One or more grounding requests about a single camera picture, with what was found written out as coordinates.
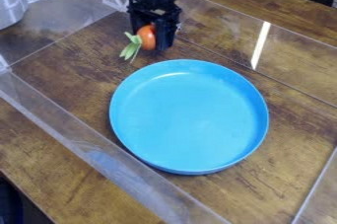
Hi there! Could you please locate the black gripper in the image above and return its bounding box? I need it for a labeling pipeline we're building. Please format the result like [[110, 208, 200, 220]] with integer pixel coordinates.
[[128, 0, 182, 51]]

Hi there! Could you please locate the orange toy carrot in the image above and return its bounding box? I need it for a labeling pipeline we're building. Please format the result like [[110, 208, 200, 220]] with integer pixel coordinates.
[[120, 25, 156, 60]]

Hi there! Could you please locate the blue round tray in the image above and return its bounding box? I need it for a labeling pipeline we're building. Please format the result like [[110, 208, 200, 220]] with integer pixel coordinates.
[[110, 59, 271, 175]]

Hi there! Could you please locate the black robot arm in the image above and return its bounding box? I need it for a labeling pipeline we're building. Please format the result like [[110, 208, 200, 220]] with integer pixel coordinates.
[[128, 0, 182, 51]]

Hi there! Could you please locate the clear acrylic enclosure wall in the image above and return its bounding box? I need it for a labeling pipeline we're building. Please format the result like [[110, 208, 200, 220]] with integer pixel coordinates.
[[0, 0, 337, 224]]

